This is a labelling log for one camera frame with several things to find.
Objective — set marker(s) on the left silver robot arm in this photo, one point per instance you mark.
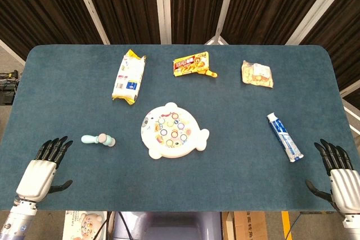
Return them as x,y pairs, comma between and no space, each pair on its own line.
17,220

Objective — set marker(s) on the clear snack bag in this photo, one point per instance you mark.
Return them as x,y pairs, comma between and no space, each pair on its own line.
257,74

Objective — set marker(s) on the black electronics box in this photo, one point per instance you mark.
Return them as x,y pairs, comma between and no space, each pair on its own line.
8,91

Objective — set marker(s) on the yellow curry box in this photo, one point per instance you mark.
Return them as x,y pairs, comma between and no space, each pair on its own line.
191,64

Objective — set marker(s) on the white illustrated toy box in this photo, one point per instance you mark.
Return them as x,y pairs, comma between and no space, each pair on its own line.
81,224

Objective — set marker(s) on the blue felt table mat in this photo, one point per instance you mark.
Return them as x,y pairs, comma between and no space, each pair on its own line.
180,183

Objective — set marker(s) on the blue and white toothpaste tube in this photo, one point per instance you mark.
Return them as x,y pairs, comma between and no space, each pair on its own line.
284,136

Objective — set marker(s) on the white partition frame post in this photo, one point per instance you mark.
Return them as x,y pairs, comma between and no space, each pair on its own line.
90,6
163,6
320,6
223,6

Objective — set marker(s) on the brown cardboard box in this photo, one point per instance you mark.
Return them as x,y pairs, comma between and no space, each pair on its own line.
247,226

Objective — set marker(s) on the teal and grey toy hammer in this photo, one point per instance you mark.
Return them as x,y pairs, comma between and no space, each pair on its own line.
105,139

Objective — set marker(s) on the white and yellow biscuit pack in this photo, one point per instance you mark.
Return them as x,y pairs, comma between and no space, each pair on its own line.
129,78

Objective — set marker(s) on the white whack-a-mole toy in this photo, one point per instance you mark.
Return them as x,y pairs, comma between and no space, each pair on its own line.
171,147

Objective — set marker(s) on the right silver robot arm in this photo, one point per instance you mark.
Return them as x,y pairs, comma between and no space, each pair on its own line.
353,228

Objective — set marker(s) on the grey purple robot base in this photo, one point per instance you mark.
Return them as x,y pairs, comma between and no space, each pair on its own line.
174,226

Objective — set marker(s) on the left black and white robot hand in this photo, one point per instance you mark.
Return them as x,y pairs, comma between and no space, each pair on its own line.
35,179

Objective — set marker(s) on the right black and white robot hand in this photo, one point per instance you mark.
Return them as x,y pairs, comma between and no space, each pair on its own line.
344,189

